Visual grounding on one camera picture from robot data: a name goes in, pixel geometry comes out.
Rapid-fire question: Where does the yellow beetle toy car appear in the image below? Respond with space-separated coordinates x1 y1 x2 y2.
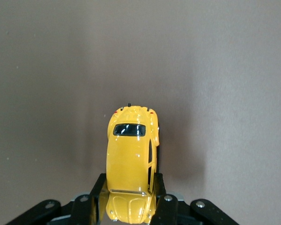
104 102 161 224

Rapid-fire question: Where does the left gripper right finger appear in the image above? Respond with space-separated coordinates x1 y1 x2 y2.
150 172 240 225

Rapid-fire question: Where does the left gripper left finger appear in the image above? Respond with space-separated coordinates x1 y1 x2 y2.
5 173 108 225

